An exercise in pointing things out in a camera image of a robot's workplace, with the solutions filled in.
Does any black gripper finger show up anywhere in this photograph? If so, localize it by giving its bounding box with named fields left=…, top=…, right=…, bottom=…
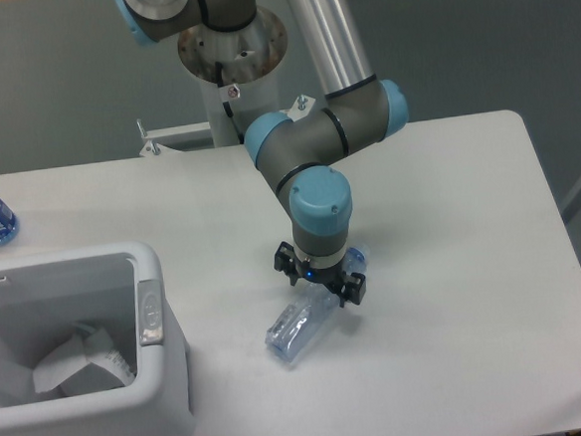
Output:
left=274, top=241, right=301, bottom=287
left=327, top=271, right=366, bottom=308

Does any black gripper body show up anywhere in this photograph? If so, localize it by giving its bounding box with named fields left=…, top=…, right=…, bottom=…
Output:
left=292, top=255, right=348, bottom=291

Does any crushed clear plastic bottle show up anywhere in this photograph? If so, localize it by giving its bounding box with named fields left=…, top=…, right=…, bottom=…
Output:
left=265, top=244, right=371, bottom=363

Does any white paper bag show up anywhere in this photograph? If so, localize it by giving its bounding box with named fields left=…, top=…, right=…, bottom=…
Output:
left=32, top=323, right=135, bottom=396

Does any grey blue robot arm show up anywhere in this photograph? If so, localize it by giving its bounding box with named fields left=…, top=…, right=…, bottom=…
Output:
left=113, top=0, right=409, bottom=305

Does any white trash can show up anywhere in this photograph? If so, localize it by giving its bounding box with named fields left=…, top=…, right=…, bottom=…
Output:
left=0, top=242, right=195, bottom=436

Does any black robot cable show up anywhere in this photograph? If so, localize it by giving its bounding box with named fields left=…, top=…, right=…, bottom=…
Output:
left=213, top=58, right=250, bottom=147

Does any white metal bracket frame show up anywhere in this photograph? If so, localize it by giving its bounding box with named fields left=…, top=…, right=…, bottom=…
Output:
left=137, top=95, right=317, bottom=157

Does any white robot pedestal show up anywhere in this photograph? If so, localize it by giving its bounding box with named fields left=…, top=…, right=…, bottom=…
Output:
left=177, top=7, right=289, bottom=147

